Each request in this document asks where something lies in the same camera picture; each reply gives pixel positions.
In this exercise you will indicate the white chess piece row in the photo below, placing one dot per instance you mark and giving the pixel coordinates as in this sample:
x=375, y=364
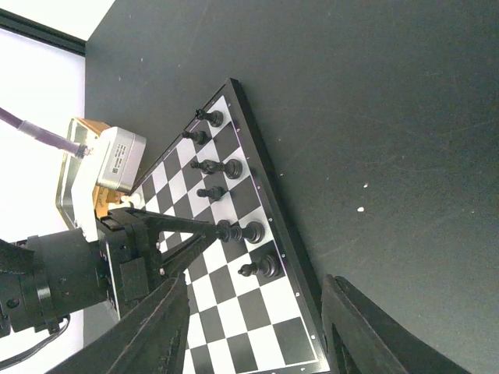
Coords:
x=133, y=200

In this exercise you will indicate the black and silver chessboard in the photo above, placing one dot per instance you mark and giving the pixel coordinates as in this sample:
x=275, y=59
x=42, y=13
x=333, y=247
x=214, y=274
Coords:
x=254, y=305

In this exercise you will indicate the gold metal tin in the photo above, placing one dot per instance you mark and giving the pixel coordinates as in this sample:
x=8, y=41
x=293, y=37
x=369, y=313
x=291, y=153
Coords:
x=80, y=130

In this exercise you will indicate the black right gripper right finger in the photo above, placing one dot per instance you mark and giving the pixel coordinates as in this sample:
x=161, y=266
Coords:
x=362, y=338

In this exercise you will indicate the black pawn chess piece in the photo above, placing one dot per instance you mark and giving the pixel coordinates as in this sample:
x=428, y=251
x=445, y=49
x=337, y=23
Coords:
x=198, y=137

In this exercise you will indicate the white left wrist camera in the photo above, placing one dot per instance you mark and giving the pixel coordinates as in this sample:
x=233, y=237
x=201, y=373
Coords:
x=113, y=164

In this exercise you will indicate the left black corner frame post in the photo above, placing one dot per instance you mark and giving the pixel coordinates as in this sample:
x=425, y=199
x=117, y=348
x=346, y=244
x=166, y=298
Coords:
x=38, y=32

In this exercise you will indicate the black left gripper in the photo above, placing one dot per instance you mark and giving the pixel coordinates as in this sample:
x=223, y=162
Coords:
x=130, y=239

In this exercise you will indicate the black rook chess piece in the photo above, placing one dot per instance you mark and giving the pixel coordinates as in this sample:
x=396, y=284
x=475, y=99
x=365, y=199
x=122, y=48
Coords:
x=215, y=118

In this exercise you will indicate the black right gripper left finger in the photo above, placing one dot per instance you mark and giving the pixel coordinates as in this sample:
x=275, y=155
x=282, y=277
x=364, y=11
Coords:
x=149, y=339

